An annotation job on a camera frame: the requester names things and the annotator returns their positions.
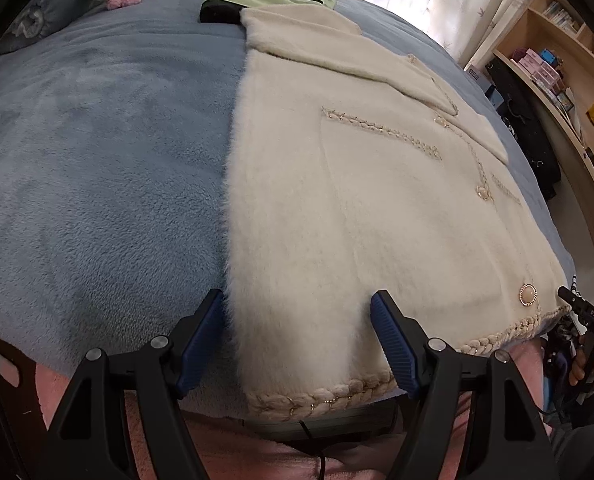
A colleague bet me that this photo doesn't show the person right hand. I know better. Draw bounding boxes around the person right hand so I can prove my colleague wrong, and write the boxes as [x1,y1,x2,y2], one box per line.
[568,331,594,394]

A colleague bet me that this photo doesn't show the white blue box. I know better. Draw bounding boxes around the white blue box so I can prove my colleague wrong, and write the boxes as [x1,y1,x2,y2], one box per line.
[466,64,491,90]

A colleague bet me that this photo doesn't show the cream fuzzy knit cardigan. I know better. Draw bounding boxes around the cream fuzzy knit cardigan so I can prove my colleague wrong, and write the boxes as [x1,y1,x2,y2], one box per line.
[227,4,567,420]

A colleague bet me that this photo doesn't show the blue fleece bed blanket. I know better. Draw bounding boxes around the blue fleece bed blanket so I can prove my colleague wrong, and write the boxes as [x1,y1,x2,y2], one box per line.
[0,0,578,418]

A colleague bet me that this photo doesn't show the wooden curved shelf unit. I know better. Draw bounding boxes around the wooden curved shelf unit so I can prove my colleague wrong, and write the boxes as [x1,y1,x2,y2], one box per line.
[474,0,594,246]

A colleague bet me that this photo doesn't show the pink storage boxes stack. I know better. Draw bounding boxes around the pink storage boxes stack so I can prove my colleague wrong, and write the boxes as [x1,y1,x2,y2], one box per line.
[518,49,564,93]

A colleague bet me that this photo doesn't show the black white patterned clothing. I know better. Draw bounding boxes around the black white patterned clothing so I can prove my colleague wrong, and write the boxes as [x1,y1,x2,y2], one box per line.
[486,56,562,202]

